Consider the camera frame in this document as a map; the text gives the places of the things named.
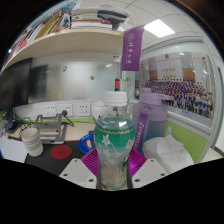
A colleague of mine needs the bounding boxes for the small blue device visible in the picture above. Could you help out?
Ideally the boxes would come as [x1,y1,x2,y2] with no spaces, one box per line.
[5,119,18,132]

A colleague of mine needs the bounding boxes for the white paper sheets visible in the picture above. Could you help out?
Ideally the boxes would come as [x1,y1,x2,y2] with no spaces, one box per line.
[0,136,29,164]

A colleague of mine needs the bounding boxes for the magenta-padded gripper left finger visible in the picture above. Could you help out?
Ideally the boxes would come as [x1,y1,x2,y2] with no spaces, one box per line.
[58,148,101,190]

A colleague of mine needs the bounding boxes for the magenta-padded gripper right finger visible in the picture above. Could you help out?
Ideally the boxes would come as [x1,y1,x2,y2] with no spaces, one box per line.
[127,148,168,190]

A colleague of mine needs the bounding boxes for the grey metal laptop stand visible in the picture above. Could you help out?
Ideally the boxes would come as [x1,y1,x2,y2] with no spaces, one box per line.
[34,113,69,145]

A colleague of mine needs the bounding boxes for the white wall power outlet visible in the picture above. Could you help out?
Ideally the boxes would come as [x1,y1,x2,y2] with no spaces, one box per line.
[43,104,57,118]
[77,102,91,117]
[59,103,73,117]

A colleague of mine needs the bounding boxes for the large group photo poster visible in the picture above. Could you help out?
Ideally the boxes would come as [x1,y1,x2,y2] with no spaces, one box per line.
[139,51,216,120]

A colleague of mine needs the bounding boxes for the dark wine bottle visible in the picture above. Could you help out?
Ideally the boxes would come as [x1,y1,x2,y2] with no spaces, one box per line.
[114,78,122,93]

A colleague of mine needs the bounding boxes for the black red-edged desk mat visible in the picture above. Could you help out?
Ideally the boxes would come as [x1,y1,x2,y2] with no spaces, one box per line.
[24,139,98,178]

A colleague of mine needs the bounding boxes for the large purple water jug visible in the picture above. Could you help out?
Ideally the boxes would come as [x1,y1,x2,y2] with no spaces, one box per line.
[131,88,174,156]

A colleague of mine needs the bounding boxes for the tangled black cables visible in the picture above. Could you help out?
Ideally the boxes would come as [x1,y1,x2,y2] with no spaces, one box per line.
[6,108,38,134]

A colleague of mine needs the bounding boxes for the square ceiling light panel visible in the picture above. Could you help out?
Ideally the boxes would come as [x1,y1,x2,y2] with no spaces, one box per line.
[143,18,176,39]

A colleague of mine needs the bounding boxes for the coiled blue cable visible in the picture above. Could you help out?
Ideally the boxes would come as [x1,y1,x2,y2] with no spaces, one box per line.
[77,130,98,155]

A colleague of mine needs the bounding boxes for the white tissue pack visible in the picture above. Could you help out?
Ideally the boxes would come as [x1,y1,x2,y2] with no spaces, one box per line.
[142,134,195,174]

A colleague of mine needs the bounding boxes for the green-labelled clear drink bottle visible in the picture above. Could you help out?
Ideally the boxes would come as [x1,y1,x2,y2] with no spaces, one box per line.
[93,90,136,192]

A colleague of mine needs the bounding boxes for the white lidded jar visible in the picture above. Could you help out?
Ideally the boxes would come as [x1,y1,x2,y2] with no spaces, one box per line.
[91,99,108,122]

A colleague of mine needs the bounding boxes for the flat round red coaster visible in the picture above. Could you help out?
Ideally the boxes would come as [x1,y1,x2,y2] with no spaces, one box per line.
[50,144,73,161]

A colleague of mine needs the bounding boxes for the black computer monitor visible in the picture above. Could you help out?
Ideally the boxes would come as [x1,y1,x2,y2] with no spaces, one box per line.
[0,57,33,113]

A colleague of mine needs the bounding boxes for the white patterned paper cup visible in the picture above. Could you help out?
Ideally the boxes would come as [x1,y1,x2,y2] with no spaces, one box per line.
[20,126,44,158]

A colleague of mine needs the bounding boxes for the purple hanging banner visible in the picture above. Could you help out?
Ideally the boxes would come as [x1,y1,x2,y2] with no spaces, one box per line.
[121,26,145,72]

